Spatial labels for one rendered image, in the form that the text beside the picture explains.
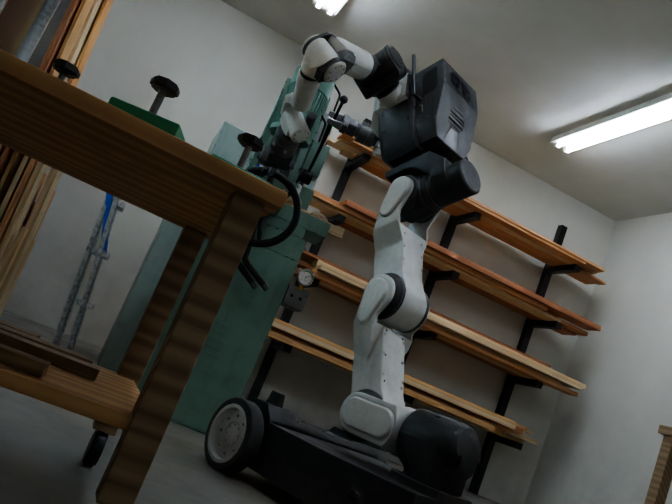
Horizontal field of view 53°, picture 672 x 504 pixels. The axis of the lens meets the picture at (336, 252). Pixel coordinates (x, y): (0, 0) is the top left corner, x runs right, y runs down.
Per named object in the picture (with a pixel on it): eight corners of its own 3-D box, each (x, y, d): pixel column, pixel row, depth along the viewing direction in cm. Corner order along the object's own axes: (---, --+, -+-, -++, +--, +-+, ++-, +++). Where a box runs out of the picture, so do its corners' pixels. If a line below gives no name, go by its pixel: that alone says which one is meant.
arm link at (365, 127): (347, 108, 279) (372, 121, 281) (337, 128, 283) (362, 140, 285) (346, 117, 268) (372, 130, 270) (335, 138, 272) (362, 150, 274)
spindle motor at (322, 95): (271, 123, 268) (301, 57, 274) (266, 136, 285) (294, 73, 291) (311, 142, 270) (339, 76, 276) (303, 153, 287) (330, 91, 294)
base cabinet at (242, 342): (105, 395, 234) (189, 214, 248) (120, 383, 290) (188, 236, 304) (224, 441, 241) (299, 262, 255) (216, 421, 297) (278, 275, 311)
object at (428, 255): (219, 399, 430) (355, 80, 477) (207, 389, 483) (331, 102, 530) (550, 528, 502) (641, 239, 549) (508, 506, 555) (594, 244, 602)
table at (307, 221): (179, 166, 240) (186, 151, 242) (180, 184, 270) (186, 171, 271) (331, 235, 250) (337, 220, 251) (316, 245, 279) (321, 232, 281)
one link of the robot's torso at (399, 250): (430, 334, 196) (451, 196, 214) (393, 313, 186) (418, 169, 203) (390, 336, 207) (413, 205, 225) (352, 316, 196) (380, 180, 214)
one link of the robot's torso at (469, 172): (484, 201, 201) (480, 155, 210) (460, 181, 193) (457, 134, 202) (409, 231, 218) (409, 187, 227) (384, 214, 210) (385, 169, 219)
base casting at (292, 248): (189, 214, 249) (199, 192, 250) (188, 236, 304) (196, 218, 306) (299, 262, 256) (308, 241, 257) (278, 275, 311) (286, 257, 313)
